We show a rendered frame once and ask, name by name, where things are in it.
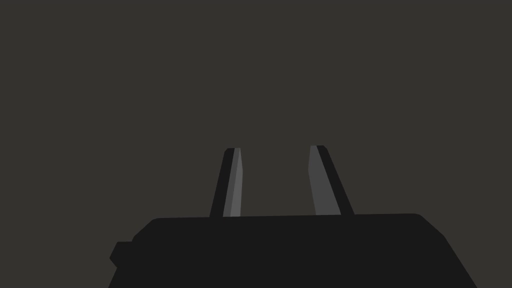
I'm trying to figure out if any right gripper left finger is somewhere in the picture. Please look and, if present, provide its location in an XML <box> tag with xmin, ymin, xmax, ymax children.
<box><xmin>209</xmin><ymin>147</ymin><xmax>244</xmax><ymax>219</ymax></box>

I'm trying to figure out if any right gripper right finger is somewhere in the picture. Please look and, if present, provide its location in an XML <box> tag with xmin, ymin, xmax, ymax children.
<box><xmin>307</xmin><ymin>145</ymin><xmax>356</xmax><ymax>216</ymax></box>

